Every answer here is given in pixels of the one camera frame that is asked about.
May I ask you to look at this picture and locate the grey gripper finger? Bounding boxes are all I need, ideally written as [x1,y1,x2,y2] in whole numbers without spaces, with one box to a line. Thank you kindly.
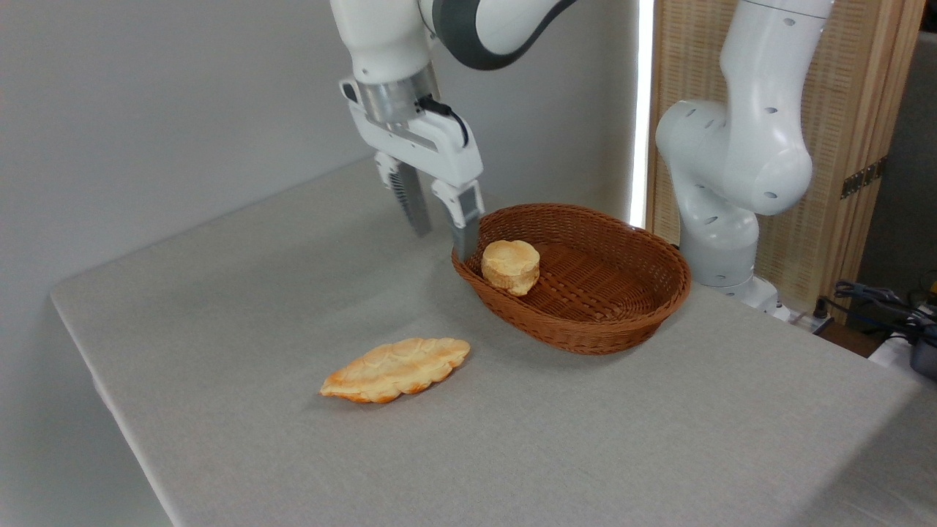
[374,152,433,237]
[430,178,486,264]

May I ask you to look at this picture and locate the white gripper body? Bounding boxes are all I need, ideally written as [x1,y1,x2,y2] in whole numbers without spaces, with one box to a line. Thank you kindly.
[339,78,485,188]

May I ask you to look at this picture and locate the round bread bun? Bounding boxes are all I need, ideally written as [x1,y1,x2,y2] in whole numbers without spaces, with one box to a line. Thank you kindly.
[481,239,541,296]

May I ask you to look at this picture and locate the brown oval wicker basket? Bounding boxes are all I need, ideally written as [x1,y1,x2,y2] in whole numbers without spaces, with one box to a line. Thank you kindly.
[451,203,692,356]

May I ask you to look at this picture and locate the long leaf-shaped bread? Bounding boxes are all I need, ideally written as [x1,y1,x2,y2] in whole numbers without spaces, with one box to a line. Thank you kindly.
[319,337,471,405]

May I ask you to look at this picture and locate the grey tablecloth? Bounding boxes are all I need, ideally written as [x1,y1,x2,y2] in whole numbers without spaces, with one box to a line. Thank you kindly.
[50,154,937,527]

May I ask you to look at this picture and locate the metal screen hinge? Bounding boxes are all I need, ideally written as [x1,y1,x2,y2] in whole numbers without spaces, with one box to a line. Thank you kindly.
[840,157,888,200]

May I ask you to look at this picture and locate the wooden folding screen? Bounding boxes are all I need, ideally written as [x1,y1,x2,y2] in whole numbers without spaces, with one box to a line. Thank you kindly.
[648,0,927,323]

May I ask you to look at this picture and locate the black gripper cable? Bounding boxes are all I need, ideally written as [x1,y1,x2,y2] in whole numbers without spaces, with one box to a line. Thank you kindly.
[417,94,470,147]

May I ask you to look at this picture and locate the dark cable bundle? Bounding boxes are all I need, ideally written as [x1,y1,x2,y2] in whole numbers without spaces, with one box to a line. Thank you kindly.
[818,280,937,345]

